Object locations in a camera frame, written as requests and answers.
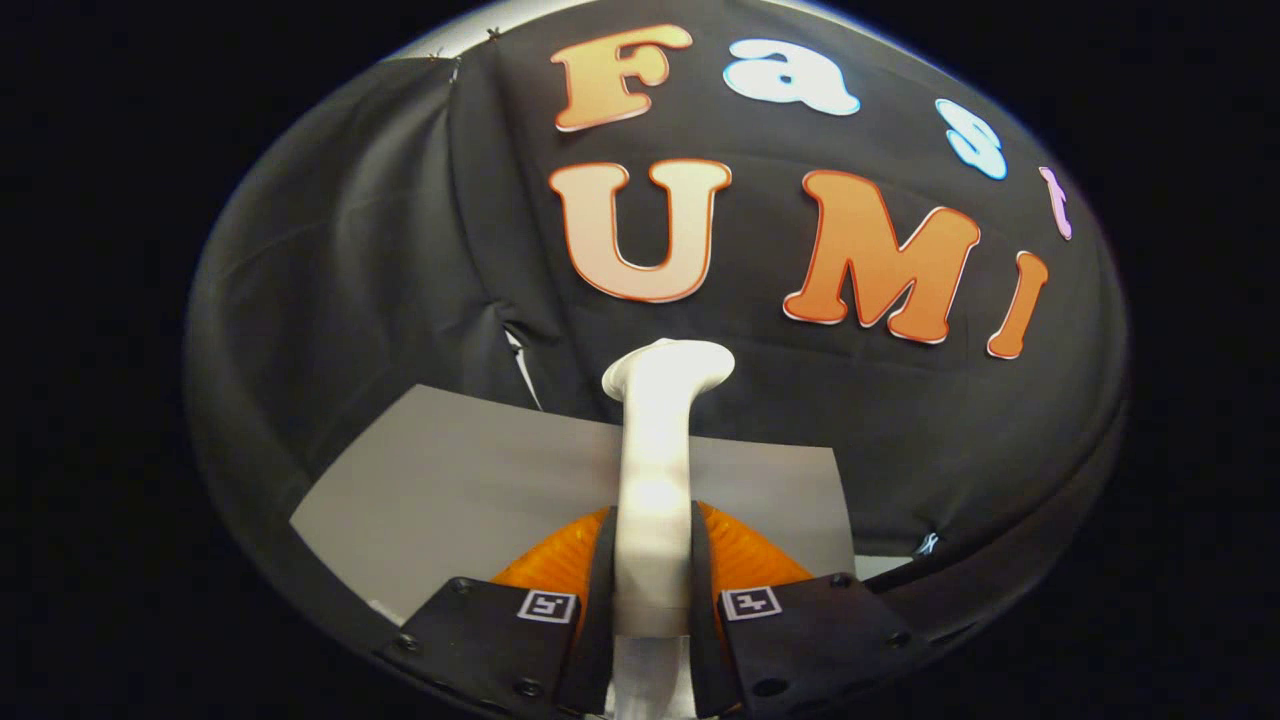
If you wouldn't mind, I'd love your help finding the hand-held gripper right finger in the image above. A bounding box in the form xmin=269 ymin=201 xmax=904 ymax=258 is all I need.
xmin=690 ymin=500 xmax=938 ymax=719

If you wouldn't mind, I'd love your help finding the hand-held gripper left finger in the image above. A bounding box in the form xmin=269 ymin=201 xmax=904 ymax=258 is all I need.
xmin=375 ymin=505 xmax=619 ymax=720

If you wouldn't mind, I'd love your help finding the white garment steamer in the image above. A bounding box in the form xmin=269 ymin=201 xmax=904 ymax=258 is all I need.
xmin=602 ymin=338 xmax=736 ymax=720

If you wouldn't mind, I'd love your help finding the grey drawer cabinet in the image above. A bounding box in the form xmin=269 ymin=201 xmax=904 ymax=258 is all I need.
xmin=290 ymin=385 xmax=856 ymax=623

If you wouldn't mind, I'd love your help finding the black backdrop cloth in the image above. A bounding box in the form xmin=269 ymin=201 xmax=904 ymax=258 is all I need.
xmin=185 ymin=0 xmax=1131 ymax=661

